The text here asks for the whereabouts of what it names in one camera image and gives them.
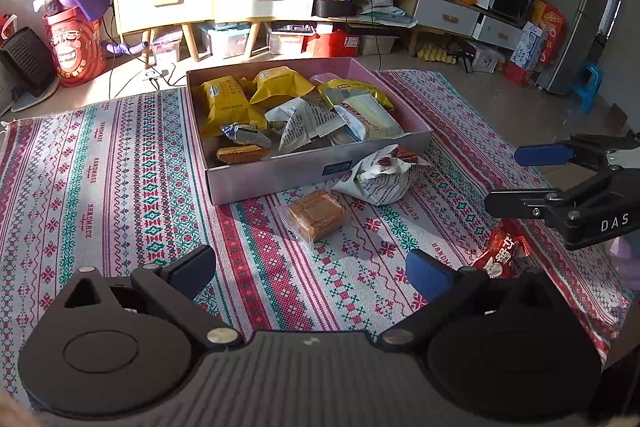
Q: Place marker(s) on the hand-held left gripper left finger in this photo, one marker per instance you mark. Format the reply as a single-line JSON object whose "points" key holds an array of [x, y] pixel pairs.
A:
{"points": [[192, 267]]}

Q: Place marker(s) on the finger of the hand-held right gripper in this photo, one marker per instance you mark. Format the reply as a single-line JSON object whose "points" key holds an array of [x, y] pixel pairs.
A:
{"points": [[545, 154], [520, 203]]}

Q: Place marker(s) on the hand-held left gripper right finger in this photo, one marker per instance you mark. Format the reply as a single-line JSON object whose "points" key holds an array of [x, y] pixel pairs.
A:
{"points": [[425, 272]]}

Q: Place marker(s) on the red snack packet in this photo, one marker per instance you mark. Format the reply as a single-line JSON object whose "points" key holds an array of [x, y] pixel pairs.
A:
{"points": [[500, 252]]}

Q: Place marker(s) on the brown biscuit packet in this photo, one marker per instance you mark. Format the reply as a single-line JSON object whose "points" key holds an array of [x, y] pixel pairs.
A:
{"points": [[240, 154]]}

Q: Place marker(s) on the pink cardboard box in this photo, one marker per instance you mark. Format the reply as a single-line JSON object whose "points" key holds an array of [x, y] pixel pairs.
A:
{"points": [[280, 177]]}

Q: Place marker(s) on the brown cake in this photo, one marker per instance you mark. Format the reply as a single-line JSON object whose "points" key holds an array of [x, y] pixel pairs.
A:
{"points": [[312, 214]]}

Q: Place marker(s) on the small blue white snack packet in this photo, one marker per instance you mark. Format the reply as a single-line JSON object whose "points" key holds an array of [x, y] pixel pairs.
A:
{"points": [[245, 134]]}

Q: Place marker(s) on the white yellow red-label snack packet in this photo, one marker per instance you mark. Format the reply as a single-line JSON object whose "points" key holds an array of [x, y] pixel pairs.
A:
{"points": [[367, 119]]}

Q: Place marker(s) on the white newsprint snack bag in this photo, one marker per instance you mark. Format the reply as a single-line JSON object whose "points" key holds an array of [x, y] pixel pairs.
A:
{"points": [[300, 124]]}

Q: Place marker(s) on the wide yellow snack packet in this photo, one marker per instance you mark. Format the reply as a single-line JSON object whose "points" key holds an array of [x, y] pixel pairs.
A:
{"points": [[280, 87]]}

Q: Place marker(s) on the pink snack packet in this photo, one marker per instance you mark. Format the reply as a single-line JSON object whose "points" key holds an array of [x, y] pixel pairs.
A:
{"points": [[325, 79]]}

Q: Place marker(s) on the person's right forearm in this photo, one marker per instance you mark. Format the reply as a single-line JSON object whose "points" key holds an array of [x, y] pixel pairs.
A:
{"points": [[625, 257]]}

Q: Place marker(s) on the blue plastic stool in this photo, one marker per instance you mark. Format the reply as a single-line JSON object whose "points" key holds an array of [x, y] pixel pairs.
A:
{"points": [[587, 84]]}

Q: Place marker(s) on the small red box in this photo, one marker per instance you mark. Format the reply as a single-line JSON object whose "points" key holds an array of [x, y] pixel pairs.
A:
{"points": [[517, 72]]}

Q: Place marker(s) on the white brown-print snack packet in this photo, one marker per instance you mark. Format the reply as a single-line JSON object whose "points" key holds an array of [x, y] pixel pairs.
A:
{"points": [[380, 179]]}

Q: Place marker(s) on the white blue carton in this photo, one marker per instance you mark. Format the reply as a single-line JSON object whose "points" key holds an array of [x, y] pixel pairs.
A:
{"points": [[527, 44]]}

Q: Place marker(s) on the patterned woven blanket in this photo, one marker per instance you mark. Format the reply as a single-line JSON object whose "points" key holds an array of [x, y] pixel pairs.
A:
{"points": [[100, 182]]}

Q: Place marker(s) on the orange red carton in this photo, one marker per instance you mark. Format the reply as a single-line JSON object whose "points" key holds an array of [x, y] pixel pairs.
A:
{"points": [[550, 22]]}

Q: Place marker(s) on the yellow ridged object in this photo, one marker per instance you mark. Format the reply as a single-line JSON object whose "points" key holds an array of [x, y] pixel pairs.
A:
{"points": [[437, 55]]}

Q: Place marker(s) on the silver refrigerator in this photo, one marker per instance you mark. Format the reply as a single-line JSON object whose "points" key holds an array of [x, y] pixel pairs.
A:
{"points": [[575, 7]]}

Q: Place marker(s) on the long yellow snack packet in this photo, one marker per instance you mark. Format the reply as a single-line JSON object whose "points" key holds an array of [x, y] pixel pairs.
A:
{"points": [[227, 102]]}

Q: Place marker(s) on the long low white-drawer cabinet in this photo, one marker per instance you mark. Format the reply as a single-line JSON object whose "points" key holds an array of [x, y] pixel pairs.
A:
{"points": [[445, 14]]}

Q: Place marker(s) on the clear storage box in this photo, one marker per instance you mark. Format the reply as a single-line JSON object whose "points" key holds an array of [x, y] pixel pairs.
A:
{"points": [[292, 39], [378, 44], [165, 52], [227, 42]]}

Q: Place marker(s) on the loose white papers pile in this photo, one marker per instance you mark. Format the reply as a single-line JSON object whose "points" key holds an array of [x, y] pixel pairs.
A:
{"points": [[387, 9]]}

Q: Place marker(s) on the purple plastic tool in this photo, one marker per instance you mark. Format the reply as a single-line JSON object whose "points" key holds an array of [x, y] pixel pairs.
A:
{"points": [[125, 48]]}

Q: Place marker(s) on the red storage box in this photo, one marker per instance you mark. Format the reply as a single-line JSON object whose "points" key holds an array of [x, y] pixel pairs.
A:
{"points": [[337, 43]]}

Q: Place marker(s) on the red printed bucket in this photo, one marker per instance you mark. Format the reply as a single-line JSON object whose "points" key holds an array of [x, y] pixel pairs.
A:
{"points": [[75, 52]]}

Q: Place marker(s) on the black heater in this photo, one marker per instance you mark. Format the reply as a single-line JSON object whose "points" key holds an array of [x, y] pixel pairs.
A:
{"points": [[27, 59]]}

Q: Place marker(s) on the red plastic bag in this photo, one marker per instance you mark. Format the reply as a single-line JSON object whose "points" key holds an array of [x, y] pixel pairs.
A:
{"points": [[7, 27]]}

